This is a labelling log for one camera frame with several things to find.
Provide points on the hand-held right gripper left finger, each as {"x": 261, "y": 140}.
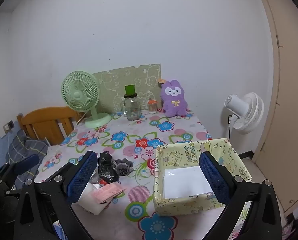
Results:
{"x": 81, "y": 177}

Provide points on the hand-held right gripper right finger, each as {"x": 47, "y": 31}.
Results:
{"x": 214, "y": 180}

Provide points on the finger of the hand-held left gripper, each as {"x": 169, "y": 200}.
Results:
{"x": 26, "y": 163}

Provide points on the yellow printed paper box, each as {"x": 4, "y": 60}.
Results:
{"x": 179, "y": 155}

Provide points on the white soft packet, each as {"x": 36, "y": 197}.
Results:
{"x": 94, "y": 205}

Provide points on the grey plaid blanket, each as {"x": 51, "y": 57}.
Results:
{"x": 31, "y": 147}

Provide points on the black plastic bag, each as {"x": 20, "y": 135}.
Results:
{"x": 107, "y": 167}

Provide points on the wooden chair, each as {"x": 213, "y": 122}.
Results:
{"x": 46, "y": 122}

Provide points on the floral tablecloth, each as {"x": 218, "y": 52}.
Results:
{"x": 139, "y": 135}

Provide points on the white standing fan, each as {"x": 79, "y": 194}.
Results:
{"x": 246, "y": 112}

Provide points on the glass jar with green lid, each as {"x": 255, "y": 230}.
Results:
{"x": 131, "y": 107}

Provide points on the green desk fan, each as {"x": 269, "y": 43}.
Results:
{"x": 80, "y": 91}

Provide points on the purple plush bunny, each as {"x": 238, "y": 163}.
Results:
{"x": 173, "y": 100}

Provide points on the cotton swab container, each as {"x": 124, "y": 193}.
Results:
{"x": 152, "y": 107}

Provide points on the beige wooden door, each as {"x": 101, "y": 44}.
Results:
{"x": 289, "y": 105}

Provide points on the green cartoon printed board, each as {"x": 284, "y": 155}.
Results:
{"x": 139, "y": 80}

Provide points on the wall socket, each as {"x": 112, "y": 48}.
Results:
{"x": 9, "y": 126}

